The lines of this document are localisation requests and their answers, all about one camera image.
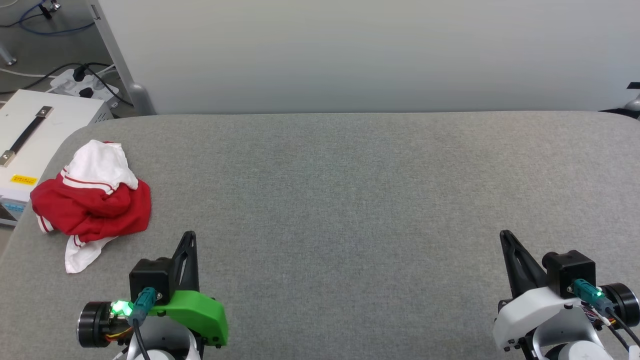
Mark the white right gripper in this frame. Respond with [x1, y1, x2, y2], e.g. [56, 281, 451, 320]
[492, 230, 601, 352]

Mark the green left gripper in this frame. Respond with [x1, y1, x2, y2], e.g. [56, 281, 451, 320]
[149, 231, 229, 347]

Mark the red and white garment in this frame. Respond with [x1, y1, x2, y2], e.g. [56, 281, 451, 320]
[30, 140, 152, 274]

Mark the white equipment box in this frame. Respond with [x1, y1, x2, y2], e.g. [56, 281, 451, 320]
[0, 89, 115, 227]

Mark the grey metal partition leg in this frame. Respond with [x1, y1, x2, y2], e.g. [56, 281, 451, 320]
[86, 0, 157, 116]

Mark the white power strip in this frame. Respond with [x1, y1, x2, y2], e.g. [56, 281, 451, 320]
[49, 68, 121, 109]

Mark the white partition panel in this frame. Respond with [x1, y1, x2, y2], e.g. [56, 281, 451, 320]
[97, 0, 640, 115]

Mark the teal left camera connector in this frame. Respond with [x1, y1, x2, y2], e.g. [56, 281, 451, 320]
[130, 287, 159, 327]

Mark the teal camera connector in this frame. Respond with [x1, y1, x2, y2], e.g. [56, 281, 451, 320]
[570, 279, 614, 314]
[130, 287, 159, 327]

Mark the teal right camera connector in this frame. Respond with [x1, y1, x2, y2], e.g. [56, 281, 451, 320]
[570, 279, 614, 314]

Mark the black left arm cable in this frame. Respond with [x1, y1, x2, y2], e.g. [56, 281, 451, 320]
[132, 320, 152, 360]

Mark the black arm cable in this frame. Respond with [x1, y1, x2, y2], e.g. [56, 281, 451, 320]
[132, 320, 152, 360]
[600, 306, 640, 351]

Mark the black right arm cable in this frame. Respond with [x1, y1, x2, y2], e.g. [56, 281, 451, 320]
[600, 306, 640, 351]

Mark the black strap handle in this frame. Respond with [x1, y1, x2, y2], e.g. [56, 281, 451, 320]
[0, 106, 54, 168]

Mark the black floor cable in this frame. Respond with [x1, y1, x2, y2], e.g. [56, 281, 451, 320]
[0, 62, 135, 107]

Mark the blue floor cable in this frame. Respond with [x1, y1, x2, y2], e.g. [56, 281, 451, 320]
[18, 0, 97, 36]

